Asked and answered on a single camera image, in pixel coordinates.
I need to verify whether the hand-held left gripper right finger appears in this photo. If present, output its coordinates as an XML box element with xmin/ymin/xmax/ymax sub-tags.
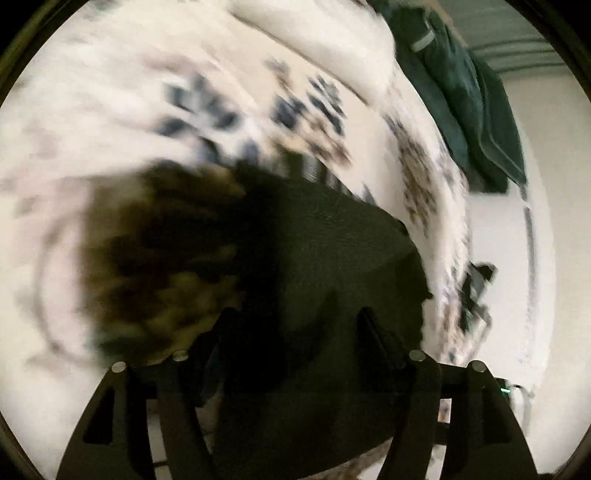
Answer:
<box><xmin>357</xmin><ymin>308</ymin><xmax>539</xmax><ymax>480</ymax></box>

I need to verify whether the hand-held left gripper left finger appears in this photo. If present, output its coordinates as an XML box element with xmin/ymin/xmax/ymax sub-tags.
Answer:
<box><xmin>55</xmin><ymin>308</ymin><xmax>242</xmax><ymax>480</ymax></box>

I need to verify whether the dark striped sweater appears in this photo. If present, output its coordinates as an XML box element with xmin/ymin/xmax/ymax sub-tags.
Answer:
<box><xmin>203</xmin><ymin>154</ymin><xmax>435</xmax><ymax>478</ymax></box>

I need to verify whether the black white garment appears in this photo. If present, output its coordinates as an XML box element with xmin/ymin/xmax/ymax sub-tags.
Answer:
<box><xmin>457</xmin><ymin>263</ymin><xmax>498</xmax><ymax>334</ymax></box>

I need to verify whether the white bed headboard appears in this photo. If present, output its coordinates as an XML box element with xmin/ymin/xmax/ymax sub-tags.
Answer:
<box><xmin>464</xmin><ymin>69</ymin><xmax>575</xmax><ymax>416</ymax></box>

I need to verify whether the green pillow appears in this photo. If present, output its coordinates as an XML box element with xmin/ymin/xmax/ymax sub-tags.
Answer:
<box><xmin>434</xmin><ymin>23</ymin><xmax>527</xmax><ymax>192</ymax></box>

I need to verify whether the green folded quilt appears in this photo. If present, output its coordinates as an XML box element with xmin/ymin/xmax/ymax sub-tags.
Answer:
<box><xmin>369</xmin><ymin>0</ymin><xmax>509</xmax><ymax>192</ymax></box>

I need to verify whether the floral checkered blanket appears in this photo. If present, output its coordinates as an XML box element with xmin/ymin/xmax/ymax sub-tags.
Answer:
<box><xmin>0</xmin><ymin>0</ymin><xmax>476</xmax><ymax>480</ymax></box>

